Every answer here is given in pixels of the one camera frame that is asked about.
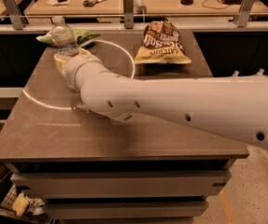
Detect grey metal bracket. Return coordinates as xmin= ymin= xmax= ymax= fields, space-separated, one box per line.
xmin=233 ymin=0 xmax=255 ymax=28
xmin=123 ymin=0 xmax=134 ymax=29
xmin=2 ymin=0 xmax=26 ymax=30

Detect grey metal bracket left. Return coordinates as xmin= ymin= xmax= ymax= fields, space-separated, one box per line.
xmin=2 ymin=0 xmax=26 ymax=30

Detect green snack bag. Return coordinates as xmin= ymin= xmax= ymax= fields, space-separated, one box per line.
xmin=36 ymin=28 xmax=99 ymax=48

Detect clear sanitizer bottle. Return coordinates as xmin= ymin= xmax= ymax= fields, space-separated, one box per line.
xmin=233 ymin=70 xmax=239 ymax=77
xmin=256 ymin=68 xmax=265 ymax=76

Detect black cable on desk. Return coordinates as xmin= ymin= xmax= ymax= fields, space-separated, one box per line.
xmin=201 ymin=0 xmax=231 ymax=10

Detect white power strip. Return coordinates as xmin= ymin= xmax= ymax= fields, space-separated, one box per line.
xmin=134 ymin=0 xmax=147 ymax=14

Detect clear plastic water bottle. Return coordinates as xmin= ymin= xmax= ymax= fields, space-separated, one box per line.
xmin=50 ymin=16 xmax=78 ymax=57

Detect grey table with drawers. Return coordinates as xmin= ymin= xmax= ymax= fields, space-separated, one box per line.
xmin=0 ymin=29 xmax=250 ymax=224

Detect brown yellow chip bag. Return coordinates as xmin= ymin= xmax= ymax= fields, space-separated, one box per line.
xmin=134 ymin=21 xmax=191 ymax=64

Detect grey metal bracket right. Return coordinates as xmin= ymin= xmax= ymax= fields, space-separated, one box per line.
xmin=233 ymin=0 xmax=255 ymax=28

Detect clear sanitizer bottle right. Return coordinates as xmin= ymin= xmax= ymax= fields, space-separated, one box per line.
xmin=256 ymin=68 xmax=265 ymax=76

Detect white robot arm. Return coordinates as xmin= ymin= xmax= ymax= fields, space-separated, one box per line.
xmin=54 ymin=51 xmax=268 ymax=149

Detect yellow sponge in basket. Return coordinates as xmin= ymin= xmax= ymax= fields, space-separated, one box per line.
xmin=12 ymin=192 xmax=29 ymax=217

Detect black handled scissors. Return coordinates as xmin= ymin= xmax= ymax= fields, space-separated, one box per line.
xmin=82 ymin=0 xmax=106 ymax=7

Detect grey metal bracket middle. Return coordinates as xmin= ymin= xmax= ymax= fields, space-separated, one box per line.
xmin=123 ymin=0 xmax=134 ymax=29

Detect clear sanitizer bottle left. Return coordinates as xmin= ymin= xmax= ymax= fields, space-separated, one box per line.
xmin=233 ymin=70 xmax=239 ymax=77

